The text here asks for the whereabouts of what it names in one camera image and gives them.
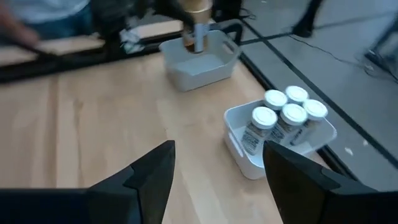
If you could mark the black round stand base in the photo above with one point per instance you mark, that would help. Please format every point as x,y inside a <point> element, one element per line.
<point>306,21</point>

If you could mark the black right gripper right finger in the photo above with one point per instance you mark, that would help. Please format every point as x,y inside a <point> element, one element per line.
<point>298,186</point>

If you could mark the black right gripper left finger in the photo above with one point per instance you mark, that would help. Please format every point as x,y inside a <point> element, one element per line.
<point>140,186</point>

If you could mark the person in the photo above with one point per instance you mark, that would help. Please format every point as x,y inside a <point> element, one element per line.
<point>53,15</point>

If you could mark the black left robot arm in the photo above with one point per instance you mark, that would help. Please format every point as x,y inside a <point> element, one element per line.
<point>109,21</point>

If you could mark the black aluminium table frame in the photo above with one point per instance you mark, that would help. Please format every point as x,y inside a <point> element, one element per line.
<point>62,63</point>

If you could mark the white lid spice jar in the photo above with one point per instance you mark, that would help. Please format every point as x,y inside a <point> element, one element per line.
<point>275,99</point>
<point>297,93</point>
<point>263,119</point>
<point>293,114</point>
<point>315,109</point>

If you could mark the white plastic bin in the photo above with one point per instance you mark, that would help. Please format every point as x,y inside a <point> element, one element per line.
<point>248,161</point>
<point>199,68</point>

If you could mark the white crumpled bag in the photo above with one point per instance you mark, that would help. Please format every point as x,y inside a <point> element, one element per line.
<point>132,40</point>

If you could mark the white floor scrap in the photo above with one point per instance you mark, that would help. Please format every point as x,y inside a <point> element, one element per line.
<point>348,151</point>
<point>365,142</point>

